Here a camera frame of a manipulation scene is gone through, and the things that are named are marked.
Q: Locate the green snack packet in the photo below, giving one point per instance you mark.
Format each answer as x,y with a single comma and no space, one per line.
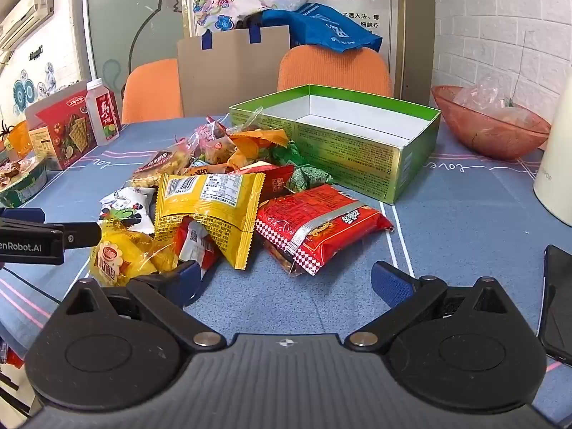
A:
290,154
310,178

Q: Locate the orange chair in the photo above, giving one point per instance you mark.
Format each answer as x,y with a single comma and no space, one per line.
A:
335,71
152,94

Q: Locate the white air conditioner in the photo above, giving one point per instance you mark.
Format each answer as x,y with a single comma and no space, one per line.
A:
24,18

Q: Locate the brown cardboard sheet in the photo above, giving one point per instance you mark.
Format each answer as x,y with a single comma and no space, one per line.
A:
232,76

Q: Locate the clear plastic bag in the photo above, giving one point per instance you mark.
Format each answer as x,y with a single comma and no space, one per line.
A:
482,98

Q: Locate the clear yellow bread packet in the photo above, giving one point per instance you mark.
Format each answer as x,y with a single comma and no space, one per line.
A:
120,254

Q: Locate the cat outline window decal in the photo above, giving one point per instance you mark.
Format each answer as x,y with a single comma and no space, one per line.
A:
147,22

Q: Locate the orange bag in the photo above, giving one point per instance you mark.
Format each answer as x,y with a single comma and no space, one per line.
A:
18,136

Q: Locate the red white snack packet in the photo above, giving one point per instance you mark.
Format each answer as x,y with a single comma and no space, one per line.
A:
196,241

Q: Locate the white bottle red label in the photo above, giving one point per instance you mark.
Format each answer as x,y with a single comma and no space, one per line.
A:
103,116

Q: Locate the pile of snack packets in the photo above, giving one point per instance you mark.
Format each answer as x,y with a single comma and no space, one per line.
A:
250,140

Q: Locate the cream white kettle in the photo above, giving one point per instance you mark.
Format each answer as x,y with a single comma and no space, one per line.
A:
556,174

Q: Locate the green cardboard box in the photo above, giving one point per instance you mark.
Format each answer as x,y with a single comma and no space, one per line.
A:
357,161

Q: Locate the white cartoon snack packet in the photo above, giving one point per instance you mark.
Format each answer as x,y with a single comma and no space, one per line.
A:
129,208

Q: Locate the blue flower wall decal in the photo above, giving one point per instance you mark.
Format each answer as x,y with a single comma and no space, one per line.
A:
22,91

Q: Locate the red checkered snack packet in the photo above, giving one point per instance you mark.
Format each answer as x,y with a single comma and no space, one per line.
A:
321,219

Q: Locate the yellow snack packet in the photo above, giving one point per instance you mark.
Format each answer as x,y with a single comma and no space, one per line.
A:
205,205

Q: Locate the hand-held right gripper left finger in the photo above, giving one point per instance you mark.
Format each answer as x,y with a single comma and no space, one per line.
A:
187,279

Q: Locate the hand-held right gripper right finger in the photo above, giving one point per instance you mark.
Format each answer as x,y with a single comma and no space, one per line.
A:
389,282

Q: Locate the blue bag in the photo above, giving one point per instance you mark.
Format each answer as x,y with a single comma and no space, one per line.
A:
321,27

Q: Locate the black phone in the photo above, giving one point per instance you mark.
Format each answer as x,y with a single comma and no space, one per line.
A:
558,313

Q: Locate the red cracker box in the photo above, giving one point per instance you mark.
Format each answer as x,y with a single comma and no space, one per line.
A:
67,129

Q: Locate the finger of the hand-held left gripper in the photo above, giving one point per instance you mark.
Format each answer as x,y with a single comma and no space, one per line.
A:
80,236
20,215

